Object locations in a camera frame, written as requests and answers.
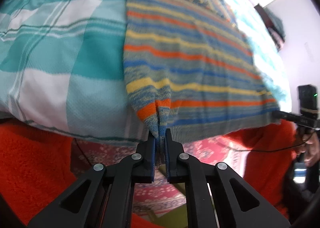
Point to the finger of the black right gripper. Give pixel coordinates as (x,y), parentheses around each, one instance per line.
(297,119)

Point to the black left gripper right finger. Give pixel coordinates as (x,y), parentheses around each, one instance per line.
(216,195)

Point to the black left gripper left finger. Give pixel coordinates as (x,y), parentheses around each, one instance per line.
(103,195)

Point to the striped knit sweater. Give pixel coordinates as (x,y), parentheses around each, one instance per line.
(188,68)

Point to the pile of clothes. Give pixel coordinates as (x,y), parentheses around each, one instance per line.
(276,30)

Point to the person's right hand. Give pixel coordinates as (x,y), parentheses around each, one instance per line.
(308,144)

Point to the red patterned rug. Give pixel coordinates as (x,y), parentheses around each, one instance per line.
(159,197)

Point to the orange red garment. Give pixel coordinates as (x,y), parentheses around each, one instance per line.
(35,164)

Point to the dark wooden side table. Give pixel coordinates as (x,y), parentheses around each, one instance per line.
(264,16)

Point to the teal white plaid bedspread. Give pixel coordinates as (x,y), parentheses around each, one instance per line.
(62,66)

